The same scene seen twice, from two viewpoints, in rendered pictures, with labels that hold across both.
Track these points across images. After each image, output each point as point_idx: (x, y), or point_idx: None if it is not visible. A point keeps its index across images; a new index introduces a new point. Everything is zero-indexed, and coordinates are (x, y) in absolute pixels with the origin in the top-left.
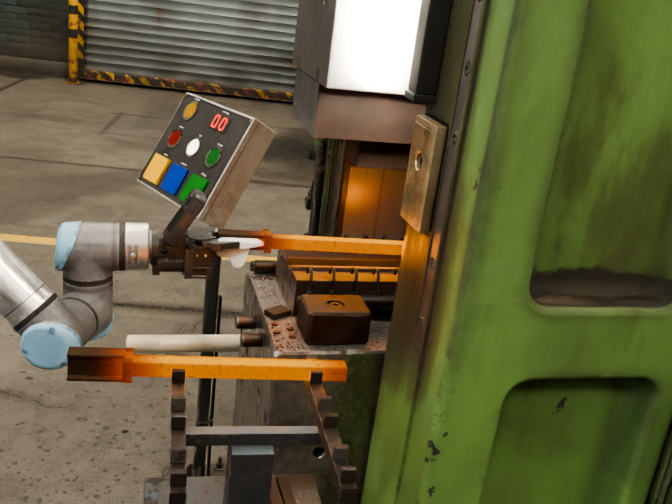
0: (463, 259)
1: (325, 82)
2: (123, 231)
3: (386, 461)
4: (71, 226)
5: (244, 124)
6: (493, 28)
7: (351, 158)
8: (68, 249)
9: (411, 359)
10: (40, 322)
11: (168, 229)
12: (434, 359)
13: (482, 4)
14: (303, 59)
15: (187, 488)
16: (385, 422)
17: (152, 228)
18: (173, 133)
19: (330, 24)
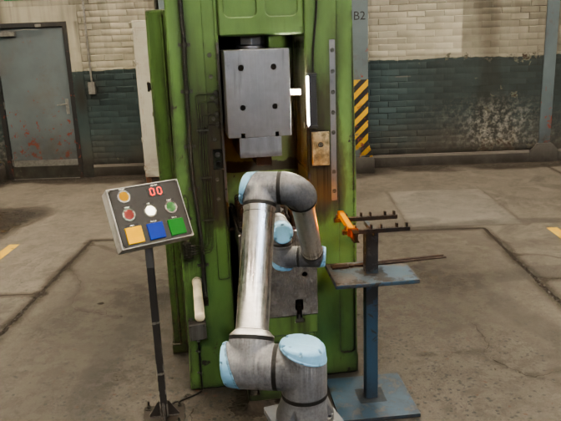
0: (351, 161)
1: (290, 133)
2: (283, 216)
3: (328, 246)
4: (284, 221)
5: (174, 184)
6: (341, 99)
7: (264, 164)
8: (292, 229)
9: (332, 205)
10: (322, 248)
11: (276, 212)
12: (345, 196)
13: (336, 94)
14: (250, 133)
15: (340, 279)
16: (321, 235)
17: None
18: (125, 213)
19: (287, 113)
